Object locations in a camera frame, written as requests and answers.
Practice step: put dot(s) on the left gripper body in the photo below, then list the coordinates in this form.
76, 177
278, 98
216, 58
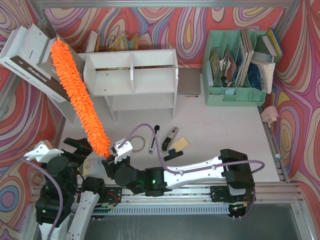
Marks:
75, 146

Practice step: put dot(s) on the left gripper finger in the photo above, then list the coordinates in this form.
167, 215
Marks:
83, 151
77, 143

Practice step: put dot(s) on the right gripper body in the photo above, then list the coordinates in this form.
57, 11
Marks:
108, 164

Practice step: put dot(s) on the orange microfiber duster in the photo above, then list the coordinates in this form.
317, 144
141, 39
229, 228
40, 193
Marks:
79, 97

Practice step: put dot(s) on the white black utility knife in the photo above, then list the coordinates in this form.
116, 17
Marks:
153, 141

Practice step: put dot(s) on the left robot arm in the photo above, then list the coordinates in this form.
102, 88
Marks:
63, 210

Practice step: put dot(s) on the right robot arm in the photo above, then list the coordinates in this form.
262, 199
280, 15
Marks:
230, 166

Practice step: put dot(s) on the white wooden bookshelf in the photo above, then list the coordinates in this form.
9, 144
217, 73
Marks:
133, 80

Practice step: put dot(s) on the yellow blue calculator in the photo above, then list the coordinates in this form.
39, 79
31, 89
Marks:
92, 167

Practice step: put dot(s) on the masking tape roll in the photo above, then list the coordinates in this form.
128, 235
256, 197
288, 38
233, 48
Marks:
138, 143

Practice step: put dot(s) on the black vacuum nozzle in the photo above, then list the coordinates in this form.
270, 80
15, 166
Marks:
172, 153

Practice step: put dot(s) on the yellow sticky note pad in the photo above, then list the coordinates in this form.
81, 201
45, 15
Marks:
180, 144

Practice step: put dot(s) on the brown Lonely Ones book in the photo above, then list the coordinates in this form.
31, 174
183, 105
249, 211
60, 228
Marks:
46, 61

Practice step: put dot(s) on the books behind shelf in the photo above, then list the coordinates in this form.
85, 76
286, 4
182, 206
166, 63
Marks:
120, 43

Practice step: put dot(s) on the white brown Fredonia book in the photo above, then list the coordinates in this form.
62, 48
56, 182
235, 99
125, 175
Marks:
21, 54

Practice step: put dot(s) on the green desk organizer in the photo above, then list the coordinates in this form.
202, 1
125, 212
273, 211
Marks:
225, 69

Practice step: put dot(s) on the pink pig figurine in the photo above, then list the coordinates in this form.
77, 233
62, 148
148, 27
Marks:
269, 115

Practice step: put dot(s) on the open white paperback book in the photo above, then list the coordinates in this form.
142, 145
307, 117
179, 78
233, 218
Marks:
260, 75

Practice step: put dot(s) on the grey blue yellow books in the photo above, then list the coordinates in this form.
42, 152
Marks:
269, 44

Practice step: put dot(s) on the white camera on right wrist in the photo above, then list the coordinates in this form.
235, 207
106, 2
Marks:
121, 149

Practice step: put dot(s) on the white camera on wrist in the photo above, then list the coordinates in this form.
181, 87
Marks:
43, 152
121, 149

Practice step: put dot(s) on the white camera on left wrist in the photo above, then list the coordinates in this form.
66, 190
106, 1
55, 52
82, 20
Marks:
43, 152

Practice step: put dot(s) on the aluminium rail with mounts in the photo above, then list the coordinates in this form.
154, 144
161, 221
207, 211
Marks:
201, 194

